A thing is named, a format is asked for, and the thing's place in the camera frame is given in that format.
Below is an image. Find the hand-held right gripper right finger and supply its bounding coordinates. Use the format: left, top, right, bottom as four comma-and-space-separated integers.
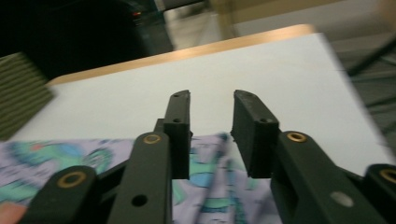
231, 90, 387, 224

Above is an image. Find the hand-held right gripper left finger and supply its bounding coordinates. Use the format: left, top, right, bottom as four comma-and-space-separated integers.
106, 89, 193, 224

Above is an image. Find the purple seahorse print baby suit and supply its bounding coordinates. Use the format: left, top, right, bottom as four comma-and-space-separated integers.
0, 132, 281, 224

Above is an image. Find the green woven basket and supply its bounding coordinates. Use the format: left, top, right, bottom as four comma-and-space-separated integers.
0, 51, 55, 141

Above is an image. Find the black tripod stand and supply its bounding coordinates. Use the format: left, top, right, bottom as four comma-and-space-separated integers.
346, 36, 396, 77

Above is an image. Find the dark cabinet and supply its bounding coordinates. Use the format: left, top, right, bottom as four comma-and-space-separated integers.
0, 0, 174, 78

